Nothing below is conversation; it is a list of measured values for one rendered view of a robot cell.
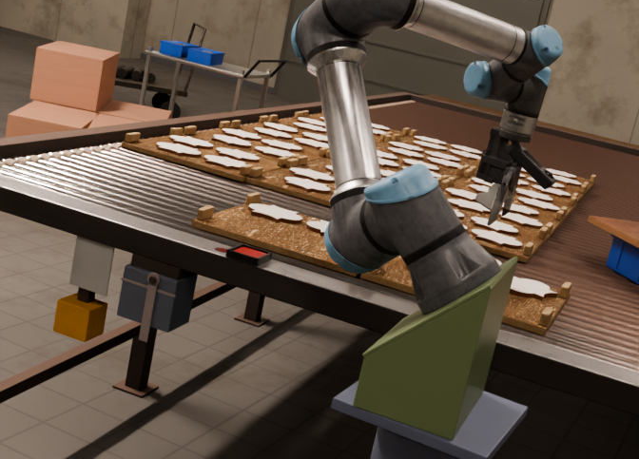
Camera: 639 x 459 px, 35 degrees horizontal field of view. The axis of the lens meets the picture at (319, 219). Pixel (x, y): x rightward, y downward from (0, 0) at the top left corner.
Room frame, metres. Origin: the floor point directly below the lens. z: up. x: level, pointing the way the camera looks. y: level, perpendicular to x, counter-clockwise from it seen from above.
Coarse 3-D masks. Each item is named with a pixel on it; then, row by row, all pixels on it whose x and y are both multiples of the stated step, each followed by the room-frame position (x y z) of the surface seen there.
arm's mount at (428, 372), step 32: (480, 288) 1.51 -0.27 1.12; (416, 320) 1.57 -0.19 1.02; (448, 320) 1.50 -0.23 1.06; (480, 320) 1.48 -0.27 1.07; (384, 352) 1.53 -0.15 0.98; (416, 352) 1.51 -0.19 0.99; (448, 352) 1.50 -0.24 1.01; (480, 352) 1.55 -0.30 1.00; (384, 384) 1.52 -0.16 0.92; (416, 384) 1.51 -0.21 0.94; (448, 384) 1.49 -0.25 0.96; (480, 384) 1.65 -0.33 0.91; (384, 416) 1.52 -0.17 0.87; (416, 416) 1.50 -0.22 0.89; (448, 416) 1.49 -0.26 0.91
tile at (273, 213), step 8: (248, 208) 2.45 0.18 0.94; (256, 208) 2.44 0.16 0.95; (264, 208) 2.46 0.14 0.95; (272, 208) 2.47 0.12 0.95; (280, 208) 2.49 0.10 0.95; (264, 216) 2.40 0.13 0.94; (272, 216) 2.39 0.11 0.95; (280, 216) 2.41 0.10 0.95; (288, 216) 2.43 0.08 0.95; (296, 216) 2.44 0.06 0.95
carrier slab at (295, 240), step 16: (240, 208) 2.45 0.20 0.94; (192, 224) 2.24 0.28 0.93; (208, 224) 2.23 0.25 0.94; (224, 224) 2.26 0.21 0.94; (240, 224) 2.29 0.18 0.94; (256, 224) 2.32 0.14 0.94; (272, 224) 2.35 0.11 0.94; (288, 224) 2.39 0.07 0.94; (304, 224) 2.42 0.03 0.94; (240, 240) 2.20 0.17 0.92; (256, 240) 2.19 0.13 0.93; (272, 240) 2.21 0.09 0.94; (288, 240) 2.23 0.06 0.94; (304, 240) 2.27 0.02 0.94; (320, 240) 2.30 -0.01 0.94; (288, 256) 2.16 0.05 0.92; (304, 256) 2.15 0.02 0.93; (320, 256) 2.16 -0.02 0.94
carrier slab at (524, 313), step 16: (368, 272) 2.11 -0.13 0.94; (384, 272) 2.14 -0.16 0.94; (400, 272) 2.17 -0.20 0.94; (400, 288) 2.08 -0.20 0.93; (512, 304) 2.10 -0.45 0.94; (528, 304) 2.13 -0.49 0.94; (544, 304) 2.15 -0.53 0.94; (560, 304) 2.18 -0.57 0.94; (512, 320) 2.00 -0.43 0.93; (528, 320) 2.00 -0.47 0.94
